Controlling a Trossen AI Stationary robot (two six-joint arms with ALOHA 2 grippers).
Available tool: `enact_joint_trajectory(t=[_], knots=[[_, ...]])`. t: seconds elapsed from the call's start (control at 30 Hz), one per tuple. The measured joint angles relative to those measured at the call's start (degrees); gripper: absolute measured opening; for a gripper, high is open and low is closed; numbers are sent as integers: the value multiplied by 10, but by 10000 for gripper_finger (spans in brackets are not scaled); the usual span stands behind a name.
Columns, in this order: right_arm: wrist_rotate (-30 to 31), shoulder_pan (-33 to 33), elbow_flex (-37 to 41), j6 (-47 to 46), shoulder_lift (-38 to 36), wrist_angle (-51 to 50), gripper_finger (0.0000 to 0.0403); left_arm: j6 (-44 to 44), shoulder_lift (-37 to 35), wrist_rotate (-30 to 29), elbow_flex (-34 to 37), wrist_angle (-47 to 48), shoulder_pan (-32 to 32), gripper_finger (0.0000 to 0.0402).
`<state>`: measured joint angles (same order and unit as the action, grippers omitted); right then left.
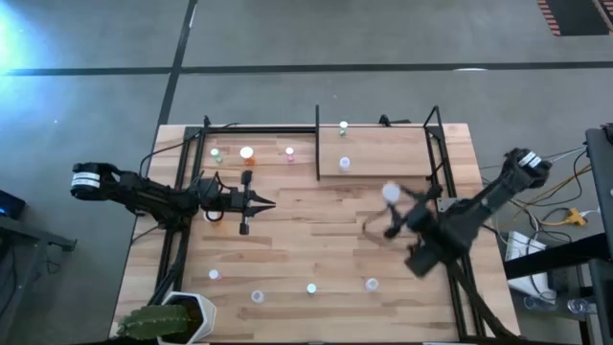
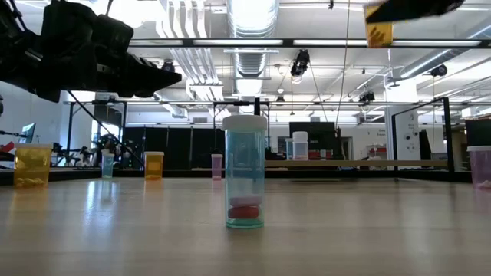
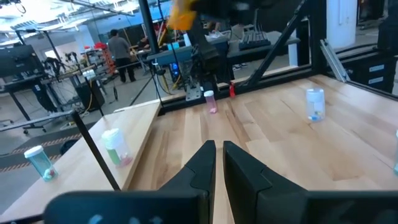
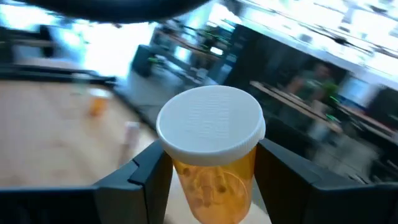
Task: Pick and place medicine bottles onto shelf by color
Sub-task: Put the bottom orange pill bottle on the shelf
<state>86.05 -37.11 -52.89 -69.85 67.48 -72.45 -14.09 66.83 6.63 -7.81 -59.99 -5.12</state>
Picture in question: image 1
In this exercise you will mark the white hexagonal plant pot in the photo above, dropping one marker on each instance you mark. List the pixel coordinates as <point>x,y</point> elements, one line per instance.
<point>207,311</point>

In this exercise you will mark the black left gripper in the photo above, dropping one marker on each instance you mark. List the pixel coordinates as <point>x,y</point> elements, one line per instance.
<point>225,199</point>

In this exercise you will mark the white power strip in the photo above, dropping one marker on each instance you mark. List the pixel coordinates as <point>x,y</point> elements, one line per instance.
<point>519,246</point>

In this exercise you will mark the large orange medicine bottle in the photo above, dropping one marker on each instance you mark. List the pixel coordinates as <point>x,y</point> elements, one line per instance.
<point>207,215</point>
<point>391,192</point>
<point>246,152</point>

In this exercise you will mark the black box with blue light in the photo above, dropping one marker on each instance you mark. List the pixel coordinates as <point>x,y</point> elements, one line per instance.
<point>12,206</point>

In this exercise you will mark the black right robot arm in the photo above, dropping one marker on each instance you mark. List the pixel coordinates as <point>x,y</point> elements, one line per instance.
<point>488,201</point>

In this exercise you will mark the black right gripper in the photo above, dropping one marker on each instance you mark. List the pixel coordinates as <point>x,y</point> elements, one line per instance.
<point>426,230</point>

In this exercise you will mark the grey metal stand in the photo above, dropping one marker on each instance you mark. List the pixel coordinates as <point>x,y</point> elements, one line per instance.
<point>29,232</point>

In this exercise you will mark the black metal table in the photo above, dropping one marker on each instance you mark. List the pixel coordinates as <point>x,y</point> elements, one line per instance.
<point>601,167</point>

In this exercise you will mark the green medicine bottle white cap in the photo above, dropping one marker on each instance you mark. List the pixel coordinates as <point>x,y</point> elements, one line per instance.
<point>311,288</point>
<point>343,126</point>
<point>215,154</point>

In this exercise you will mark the black metal shelf frame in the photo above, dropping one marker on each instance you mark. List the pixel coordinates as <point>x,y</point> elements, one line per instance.
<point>317,144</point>

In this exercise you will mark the yellow power plug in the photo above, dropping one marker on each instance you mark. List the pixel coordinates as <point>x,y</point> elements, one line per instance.
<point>574,218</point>

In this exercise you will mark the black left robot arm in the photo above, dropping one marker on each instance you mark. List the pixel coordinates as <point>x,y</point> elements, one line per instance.
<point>143,196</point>

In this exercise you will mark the green cactus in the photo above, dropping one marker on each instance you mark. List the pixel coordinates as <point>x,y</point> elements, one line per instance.
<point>153,322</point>

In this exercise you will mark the silver metal corner bracket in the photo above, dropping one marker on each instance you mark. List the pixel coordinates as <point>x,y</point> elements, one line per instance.
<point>447,203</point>

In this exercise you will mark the pink medicine bottle white cap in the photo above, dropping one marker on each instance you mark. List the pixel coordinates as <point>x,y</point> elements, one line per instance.
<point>214,274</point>
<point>289,151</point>

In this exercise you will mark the black mat with striped edge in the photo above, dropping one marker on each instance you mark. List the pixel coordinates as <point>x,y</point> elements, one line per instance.
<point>574,16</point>

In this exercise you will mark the pale purple medicine bottle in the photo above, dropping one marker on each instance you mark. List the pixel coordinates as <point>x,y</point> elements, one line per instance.
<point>371,284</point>
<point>257,296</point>
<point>344,164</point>

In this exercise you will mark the clear plastic bottle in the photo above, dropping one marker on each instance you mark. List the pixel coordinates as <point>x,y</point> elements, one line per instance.
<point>579,305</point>
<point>534,303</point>

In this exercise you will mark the black aluminium rig frame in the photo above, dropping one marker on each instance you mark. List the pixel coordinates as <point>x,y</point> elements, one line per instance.
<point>263,129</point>

